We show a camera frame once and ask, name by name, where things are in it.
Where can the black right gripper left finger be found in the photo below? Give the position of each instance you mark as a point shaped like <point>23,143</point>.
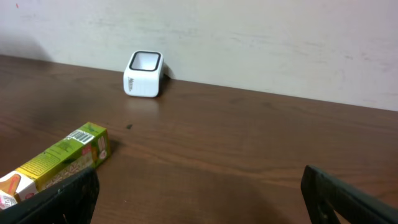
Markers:
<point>72,200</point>

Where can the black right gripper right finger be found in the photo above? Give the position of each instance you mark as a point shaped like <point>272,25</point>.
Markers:
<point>325,196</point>

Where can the green snack box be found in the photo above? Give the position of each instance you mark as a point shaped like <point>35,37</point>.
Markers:
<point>87,146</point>

